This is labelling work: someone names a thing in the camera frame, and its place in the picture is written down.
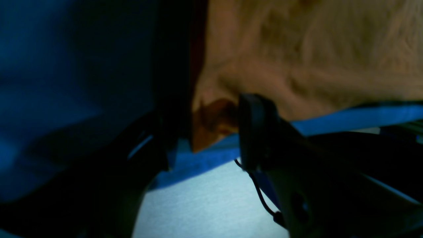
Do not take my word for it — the blue table cloth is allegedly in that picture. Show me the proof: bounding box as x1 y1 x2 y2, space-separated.
0 0 423 202

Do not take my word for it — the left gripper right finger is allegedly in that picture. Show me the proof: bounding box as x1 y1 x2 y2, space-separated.
238 94 422 238

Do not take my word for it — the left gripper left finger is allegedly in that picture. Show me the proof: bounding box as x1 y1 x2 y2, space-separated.
1 111 179 238

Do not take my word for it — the orange t-shirt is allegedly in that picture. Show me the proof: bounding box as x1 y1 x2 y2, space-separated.
191 0 422 152

